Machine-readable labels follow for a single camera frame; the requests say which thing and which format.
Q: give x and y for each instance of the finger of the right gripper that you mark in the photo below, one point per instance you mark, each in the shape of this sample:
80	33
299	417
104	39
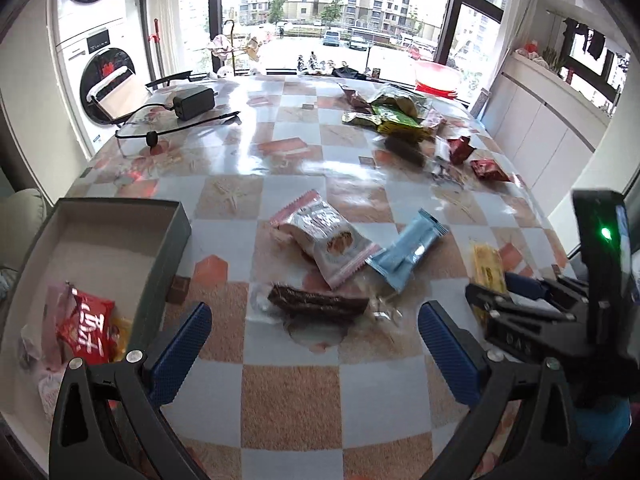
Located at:
495	304
559	290

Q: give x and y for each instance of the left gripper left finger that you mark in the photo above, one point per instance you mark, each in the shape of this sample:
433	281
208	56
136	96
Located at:
85	441

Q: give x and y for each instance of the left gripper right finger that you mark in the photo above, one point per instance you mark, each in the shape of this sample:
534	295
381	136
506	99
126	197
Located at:
542	443

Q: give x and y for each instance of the yellow cracker packet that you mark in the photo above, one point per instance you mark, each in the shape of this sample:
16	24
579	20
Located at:
488	281

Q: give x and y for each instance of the red chinese snack packet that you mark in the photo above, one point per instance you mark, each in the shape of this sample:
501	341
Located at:
86	330

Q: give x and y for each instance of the light blue snack packet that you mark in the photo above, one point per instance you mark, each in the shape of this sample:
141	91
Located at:
396	262

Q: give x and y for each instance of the brown chocolate bar clear wrapper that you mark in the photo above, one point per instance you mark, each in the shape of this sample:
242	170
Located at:
280	302

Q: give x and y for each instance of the pink crispy cranberry packet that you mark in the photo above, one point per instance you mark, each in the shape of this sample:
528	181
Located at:
45	361

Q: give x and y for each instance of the pile of green yellow snacks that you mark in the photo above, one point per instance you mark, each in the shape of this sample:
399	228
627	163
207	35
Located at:
392	111

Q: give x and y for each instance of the blue gloved right hand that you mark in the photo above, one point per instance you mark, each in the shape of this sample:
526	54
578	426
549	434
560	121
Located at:
603	432

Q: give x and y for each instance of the red crinkled snack packet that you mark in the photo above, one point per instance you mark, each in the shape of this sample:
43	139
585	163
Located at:
487	169

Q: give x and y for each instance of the small dark red packet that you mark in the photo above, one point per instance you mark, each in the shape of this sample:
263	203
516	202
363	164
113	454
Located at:
460	149

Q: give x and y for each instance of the white cabinet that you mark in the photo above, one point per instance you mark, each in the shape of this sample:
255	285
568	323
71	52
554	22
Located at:
546	128

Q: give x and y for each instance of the grey shallow cardboard box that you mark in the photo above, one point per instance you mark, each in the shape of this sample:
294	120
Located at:
123	249

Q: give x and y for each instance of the red plastic basin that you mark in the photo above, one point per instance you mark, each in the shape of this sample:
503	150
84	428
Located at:
438	80

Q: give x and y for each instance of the green sofa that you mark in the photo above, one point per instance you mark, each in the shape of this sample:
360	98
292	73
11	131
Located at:
22	214

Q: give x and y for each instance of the folding chair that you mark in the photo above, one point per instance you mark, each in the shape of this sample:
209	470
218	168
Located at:
122	94

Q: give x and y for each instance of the black power adapter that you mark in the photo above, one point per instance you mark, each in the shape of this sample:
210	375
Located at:
190	103

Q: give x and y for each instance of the white washing machine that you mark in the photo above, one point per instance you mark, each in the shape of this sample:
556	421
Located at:
94	40

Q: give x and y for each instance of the red handled mop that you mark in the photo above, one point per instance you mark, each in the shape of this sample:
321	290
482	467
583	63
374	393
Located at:
158	47

